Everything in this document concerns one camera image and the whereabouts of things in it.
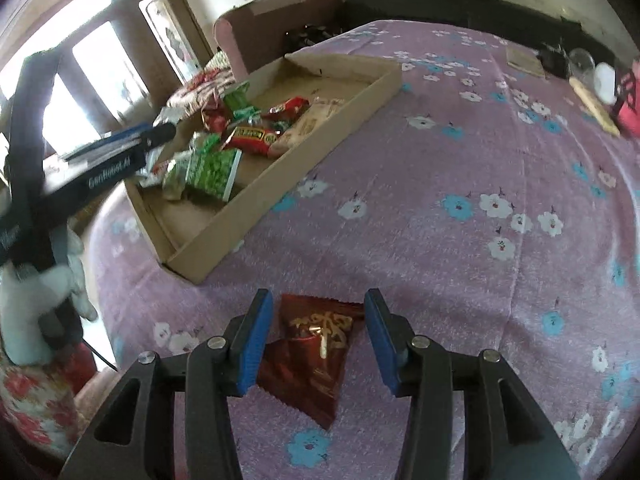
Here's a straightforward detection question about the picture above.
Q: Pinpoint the grey-green notebook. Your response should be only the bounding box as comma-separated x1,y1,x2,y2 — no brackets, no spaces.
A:
505,46,547,78

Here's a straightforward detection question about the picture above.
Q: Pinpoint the purple floral tablecloth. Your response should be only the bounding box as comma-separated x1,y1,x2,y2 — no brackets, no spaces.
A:
90,19,640,480

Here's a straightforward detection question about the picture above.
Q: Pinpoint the bright red snack packet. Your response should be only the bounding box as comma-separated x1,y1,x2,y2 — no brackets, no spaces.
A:
220,124,283,158

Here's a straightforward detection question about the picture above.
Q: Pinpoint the long beige bread packet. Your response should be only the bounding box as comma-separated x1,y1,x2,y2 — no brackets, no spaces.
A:
270,105,331,158

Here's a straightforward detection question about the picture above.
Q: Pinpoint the decorated door panel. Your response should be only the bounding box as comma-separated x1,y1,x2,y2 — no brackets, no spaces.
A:
137,0,206,83

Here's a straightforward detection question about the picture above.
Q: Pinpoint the person's left forearm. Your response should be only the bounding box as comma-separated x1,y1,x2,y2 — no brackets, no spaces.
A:
0,345,96,461

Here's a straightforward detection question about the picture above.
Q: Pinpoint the red and gold snack packet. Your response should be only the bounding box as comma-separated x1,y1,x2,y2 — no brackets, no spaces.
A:
256,293,366,431

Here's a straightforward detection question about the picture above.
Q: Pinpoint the shallow cardboard box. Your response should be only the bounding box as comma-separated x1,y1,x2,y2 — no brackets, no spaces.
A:
124,54,403,285

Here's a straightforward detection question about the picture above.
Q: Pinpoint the clear glass cup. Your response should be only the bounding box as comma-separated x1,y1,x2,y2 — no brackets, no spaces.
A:
567,47,597,81

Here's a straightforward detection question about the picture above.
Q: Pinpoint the clear green-ended snack packet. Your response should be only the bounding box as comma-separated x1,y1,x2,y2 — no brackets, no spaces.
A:
137,152,193,201

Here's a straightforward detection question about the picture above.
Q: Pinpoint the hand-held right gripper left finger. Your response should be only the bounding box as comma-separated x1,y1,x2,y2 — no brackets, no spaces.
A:
59,287,275,480

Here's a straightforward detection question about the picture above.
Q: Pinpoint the glass door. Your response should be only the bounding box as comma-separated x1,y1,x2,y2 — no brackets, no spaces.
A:
0,0,166,161

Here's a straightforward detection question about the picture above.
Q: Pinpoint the pink box with black print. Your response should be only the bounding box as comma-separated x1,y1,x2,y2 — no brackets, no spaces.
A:
615,60,640,138

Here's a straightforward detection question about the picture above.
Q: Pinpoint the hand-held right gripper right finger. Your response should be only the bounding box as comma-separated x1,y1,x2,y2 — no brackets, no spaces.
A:
363,287,581,480

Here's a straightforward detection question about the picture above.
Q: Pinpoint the white round lid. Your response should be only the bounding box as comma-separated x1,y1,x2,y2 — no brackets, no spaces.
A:
592,62,621,103

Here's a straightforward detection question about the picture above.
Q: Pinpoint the small black device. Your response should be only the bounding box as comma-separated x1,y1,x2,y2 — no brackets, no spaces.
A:
537,45,571,78

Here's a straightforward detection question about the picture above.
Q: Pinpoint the thin black cable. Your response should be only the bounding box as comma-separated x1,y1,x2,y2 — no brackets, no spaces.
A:
80,337,121,373

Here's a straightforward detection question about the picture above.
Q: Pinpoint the dark red snack packet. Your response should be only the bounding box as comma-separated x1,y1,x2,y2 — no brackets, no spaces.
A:
261,97,311,122

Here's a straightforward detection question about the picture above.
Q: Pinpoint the red floral cloth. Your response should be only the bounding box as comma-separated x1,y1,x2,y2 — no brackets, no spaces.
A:
165,52,251,121

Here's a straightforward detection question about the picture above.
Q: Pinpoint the pile of small black items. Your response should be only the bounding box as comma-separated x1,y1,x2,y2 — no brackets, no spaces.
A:
285,22,341,48

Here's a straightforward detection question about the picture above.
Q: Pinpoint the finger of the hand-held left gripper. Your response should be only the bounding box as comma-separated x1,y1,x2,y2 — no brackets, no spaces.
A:
62,121,177,163

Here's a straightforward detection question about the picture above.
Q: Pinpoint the person's left hand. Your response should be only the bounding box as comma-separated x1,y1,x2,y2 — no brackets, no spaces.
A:
0,230,98,366

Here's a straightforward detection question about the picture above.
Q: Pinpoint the pink brown armchair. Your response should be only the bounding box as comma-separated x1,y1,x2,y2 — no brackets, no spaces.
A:
214,0,343,76

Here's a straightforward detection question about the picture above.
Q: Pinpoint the black sofa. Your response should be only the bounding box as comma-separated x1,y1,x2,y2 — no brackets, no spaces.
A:
342,0,621,66

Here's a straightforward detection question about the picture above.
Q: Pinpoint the long pale biscuit packet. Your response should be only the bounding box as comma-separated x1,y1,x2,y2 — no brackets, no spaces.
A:
569,76,622,137

